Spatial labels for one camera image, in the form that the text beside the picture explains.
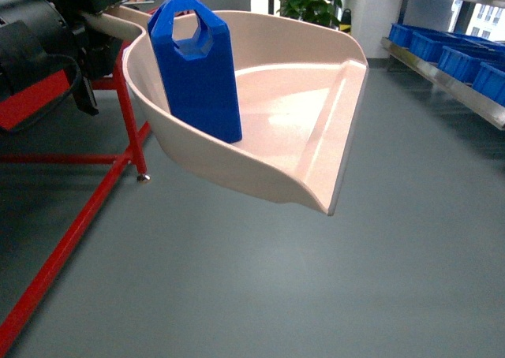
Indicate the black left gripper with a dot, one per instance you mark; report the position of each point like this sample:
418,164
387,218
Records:
98,52

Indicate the blue plastic part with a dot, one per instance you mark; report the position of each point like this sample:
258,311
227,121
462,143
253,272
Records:
197,73

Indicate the beige plastic dustpan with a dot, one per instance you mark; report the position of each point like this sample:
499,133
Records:
299,89

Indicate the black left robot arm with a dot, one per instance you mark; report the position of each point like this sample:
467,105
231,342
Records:
41,37

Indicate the metal shelf rack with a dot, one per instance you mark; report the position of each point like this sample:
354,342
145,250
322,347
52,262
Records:
489,110

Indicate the yellow black traffic cone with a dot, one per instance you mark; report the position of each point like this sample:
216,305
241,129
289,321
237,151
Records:
345,24

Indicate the blue storage bin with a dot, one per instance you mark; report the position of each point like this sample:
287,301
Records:
428,46
489,81
401,34
463,63

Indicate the red table frame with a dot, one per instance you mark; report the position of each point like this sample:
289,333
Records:
55,177

